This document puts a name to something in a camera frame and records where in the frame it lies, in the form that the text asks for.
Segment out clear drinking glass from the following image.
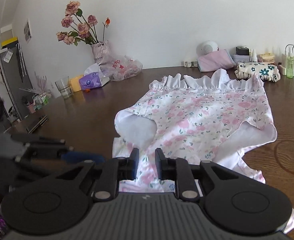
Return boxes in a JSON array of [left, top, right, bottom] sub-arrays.
[[55, 76, 73, 99]]

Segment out folded pink towel cloth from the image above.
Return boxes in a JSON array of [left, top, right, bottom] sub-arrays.
[[197, 49, 235, 72]]

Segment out white wall charger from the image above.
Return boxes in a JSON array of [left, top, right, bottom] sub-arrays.
[[281, 54, 294, 68]]

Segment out pink artificial flower bouquet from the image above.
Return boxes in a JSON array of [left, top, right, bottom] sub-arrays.
[[56, 1, 111, 46]]

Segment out green spray bottle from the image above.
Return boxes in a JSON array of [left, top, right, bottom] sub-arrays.
[[286, 47, 294, 79]]

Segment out stack of snack packets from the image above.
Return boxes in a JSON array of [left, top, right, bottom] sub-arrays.
[[257, 53, 275, 64]]

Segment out clear printed plastic bag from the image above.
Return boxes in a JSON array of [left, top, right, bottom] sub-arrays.
[[99, 55, 143, 81]]

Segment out teal flower folded cloth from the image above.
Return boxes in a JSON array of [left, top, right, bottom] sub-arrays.
[[235, 62, 281, 82]]

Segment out pink floral ruffled garment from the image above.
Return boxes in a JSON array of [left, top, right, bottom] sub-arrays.
[[112, 68, 294, 233]]

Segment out small white bottle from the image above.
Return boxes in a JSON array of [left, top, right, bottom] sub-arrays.
[[250, 49, 258, 62]]

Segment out purple tissue pack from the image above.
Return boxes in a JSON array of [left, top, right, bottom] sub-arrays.
[[70, 63, 110, 92]]

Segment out white socket adapter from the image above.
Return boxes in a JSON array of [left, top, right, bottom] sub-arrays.
[[183, 60, 199, 68]]

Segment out grey refrigerator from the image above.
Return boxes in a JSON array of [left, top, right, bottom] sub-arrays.
[[0, 38, 33, 120]]

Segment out small black box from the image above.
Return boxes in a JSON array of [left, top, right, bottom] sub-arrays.
[[236, 46, 250, 56]]

